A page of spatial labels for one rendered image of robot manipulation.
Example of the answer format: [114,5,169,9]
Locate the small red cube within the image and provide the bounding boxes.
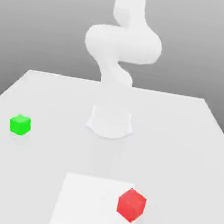
[114,185,149,224]

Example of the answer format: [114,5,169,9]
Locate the small green cube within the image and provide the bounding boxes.
[7,112,33,138]

